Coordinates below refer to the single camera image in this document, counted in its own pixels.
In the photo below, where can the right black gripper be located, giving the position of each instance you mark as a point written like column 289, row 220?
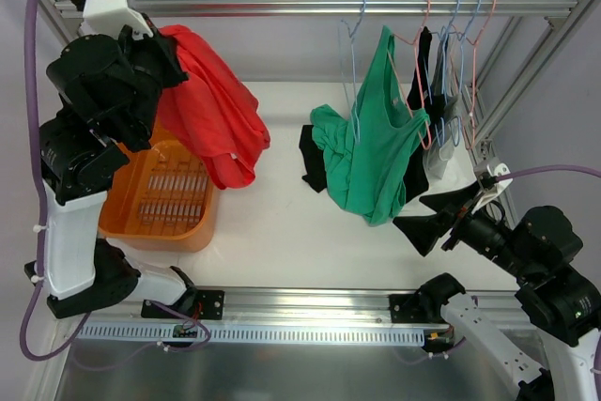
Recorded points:
column 458, row 221

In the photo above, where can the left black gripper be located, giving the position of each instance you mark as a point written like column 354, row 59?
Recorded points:
column 153, row 54

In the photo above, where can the red tank top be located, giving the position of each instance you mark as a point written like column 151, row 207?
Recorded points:
column 213, row 114

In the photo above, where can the green tank top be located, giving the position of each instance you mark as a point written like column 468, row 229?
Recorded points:
column 365, row 172

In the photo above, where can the black tank top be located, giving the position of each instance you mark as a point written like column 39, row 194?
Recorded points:
column 415, row 178

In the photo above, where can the blue wire hanger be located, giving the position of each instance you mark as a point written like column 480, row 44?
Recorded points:
column 346, row 37

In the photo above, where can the pink wire hanger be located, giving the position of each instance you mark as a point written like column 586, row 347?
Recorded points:
column 425, row 140
column 469, row 124

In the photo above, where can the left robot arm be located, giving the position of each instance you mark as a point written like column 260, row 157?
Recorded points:
column 109, row 88

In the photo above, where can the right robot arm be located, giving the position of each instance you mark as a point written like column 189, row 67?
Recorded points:
column 562, row 304

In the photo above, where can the white tank top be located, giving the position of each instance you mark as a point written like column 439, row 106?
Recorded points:
column 454, row 178

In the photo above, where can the grey tank top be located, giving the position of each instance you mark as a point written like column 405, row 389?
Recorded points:
column 436, row 159

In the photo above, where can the blue hanger under grey top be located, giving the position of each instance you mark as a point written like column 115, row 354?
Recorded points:
column 465, row 44

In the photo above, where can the orange plastic basket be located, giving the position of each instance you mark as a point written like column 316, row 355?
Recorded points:
column 162, row 200

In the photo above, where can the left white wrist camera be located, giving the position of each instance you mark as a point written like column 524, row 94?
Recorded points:
column 109, row 17

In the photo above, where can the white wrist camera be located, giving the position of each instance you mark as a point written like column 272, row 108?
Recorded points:
column 109, row 17
column 487, row 174

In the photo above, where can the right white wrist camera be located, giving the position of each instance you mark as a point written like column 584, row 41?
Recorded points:
column 487, row 174

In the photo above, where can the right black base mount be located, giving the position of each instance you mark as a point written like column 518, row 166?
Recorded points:
column 406, row 309

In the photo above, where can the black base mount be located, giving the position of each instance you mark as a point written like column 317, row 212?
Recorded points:
column 406, row 309
column 205, row 304

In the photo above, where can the white slotted cable duct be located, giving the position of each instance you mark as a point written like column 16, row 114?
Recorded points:
column 253, row 334

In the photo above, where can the aluminium hanging rail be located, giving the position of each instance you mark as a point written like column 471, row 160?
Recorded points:
column 338, row 8

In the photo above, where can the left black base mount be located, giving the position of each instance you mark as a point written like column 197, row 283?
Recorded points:
column 205, row 304

